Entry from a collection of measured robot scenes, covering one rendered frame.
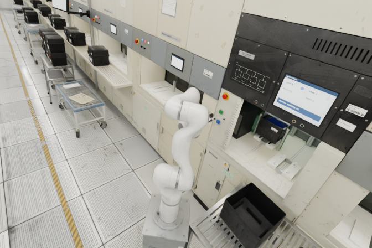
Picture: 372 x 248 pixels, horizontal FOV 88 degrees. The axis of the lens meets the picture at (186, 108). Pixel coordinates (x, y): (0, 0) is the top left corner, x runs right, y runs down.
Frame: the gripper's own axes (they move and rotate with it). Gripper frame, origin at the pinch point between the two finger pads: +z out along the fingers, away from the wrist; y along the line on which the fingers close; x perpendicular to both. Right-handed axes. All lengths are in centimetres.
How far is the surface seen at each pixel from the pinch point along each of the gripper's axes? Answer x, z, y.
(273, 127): -11, 54, 31
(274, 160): -30, 39, 48
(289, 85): 43, 12, 41
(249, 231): -29, -31, 67
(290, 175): -30, 35, 63
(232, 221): -36, -30, 57
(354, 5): 87, 12, 53
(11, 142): -120, -135, -203
